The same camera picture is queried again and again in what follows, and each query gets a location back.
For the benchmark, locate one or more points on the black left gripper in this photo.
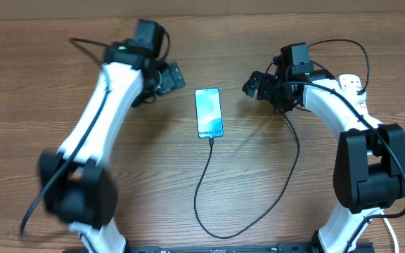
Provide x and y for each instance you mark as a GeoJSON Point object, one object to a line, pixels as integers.
{"type": "Point", "coordinates": [171, 76]}

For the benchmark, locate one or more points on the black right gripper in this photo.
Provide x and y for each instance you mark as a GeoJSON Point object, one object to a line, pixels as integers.
{"type": "Point", "coordinates": [266, 81]}

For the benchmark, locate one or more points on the blue Samsung Galaxy smartphone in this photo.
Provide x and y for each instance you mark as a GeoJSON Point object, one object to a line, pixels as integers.
{"type": "Point", "coordinates": [208, 113]}

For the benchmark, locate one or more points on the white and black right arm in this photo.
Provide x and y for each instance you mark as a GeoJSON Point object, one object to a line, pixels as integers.
{"type": "Point", "coordinates": [369, 171]}

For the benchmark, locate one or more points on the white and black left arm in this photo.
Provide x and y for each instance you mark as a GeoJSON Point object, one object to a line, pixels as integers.
{"type": "Point", "coordinates": [76, 184]}

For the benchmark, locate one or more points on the white charger plug adapter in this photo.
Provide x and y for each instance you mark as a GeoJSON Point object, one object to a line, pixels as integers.
{"type": "Point", "coordinates": [358, 95]}

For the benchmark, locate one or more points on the white power strip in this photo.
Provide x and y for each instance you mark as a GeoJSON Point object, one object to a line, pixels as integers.
{"type": "Point", "coordinates": [351, 87]}

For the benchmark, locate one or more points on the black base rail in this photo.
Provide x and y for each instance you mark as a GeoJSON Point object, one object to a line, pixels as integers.
{"type": "Point", "coordinates": [223, 248]}

